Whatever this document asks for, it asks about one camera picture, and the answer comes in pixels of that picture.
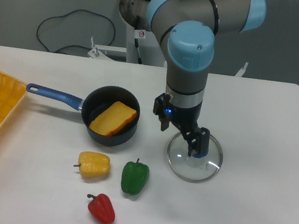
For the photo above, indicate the green bell pepper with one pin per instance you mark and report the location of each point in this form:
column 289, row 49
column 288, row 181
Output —
column 134, row 177

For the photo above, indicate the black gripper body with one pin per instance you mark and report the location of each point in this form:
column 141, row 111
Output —
column 185, row 120

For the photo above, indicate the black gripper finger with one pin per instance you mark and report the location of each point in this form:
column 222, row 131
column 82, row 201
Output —
column 192, row 139
column 203, row 142

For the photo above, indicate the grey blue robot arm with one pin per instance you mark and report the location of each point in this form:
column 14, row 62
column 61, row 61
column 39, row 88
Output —
column 185, row 31

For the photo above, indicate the yellow bread slice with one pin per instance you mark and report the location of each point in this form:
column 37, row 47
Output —
column 113, row 119

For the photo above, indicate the yellow bell pepper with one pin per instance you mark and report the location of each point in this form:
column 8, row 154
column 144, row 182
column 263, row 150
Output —
column 92, row 164

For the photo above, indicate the red bell pepper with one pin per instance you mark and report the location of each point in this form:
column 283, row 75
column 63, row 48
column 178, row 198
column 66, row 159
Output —
column 100, row 207

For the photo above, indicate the black pot blue handle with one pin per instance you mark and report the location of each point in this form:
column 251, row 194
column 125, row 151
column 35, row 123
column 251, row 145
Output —
column 94, row 104

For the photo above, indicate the glass pot lid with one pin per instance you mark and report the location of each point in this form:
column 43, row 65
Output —
column 191, row 168

